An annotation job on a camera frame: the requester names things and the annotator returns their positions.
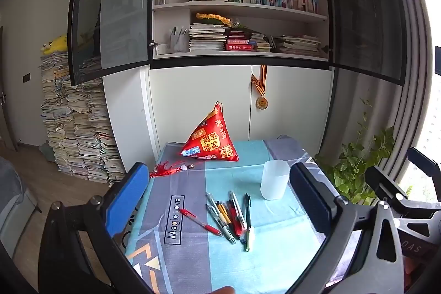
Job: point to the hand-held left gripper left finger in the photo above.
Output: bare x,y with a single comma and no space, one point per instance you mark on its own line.
127,201

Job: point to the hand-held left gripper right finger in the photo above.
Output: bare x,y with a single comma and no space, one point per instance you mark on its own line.
310,201

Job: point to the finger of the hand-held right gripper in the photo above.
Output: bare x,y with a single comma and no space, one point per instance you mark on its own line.
386,183
425,161

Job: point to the translucent white plastic cup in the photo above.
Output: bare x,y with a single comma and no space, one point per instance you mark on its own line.
274,182

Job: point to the black pen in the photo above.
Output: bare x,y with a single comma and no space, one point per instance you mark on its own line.
247,218

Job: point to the light green highlighter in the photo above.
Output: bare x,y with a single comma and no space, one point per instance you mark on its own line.
251,237

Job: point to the red label pen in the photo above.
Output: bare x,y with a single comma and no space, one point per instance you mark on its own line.
236,216

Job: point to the yellow pen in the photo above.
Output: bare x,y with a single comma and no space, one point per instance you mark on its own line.
227,220

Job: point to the clear pen silver refill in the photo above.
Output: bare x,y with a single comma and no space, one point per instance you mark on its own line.
215,220

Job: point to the clear pen beige tip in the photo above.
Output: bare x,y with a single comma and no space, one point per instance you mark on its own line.
220,218

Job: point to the green potted plant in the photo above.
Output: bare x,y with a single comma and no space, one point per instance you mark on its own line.
355,170

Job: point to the red tassel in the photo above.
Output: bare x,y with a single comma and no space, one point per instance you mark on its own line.
168,168

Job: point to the tall pile of papers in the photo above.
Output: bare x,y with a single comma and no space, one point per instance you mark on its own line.
79,128

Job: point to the red pyramid pillow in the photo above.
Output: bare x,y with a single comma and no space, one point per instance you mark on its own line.
213,139

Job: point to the blue grey printed tablecloth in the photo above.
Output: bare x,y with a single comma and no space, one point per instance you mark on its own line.
213,266

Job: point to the gold medal striped ribbon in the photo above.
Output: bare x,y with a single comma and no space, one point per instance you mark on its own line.
262,103

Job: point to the grey sofa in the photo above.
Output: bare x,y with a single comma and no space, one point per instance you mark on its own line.
13,204

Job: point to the white bookcase cabinet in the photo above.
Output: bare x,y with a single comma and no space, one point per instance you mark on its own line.
193,101

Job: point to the wide stack of thin books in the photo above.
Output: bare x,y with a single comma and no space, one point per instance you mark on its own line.
298,46

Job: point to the white pen holder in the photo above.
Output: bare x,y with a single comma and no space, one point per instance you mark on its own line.
178,42

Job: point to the dark glass cabinet door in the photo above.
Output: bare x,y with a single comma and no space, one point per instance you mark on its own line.
117,4
365,4

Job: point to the yellow plush toy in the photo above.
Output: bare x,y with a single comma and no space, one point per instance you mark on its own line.
57,44

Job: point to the stack of red books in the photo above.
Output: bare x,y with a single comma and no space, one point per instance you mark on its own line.
241,42

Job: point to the stack of paper booklets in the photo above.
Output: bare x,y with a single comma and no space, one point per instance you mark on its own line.
206,39

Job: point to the yellow artificial flowers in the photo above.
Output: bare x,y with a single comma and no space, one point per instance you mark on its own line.
212,18

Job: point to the black wall switch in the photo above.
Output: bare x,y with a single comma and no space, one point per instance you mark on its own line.
26,77

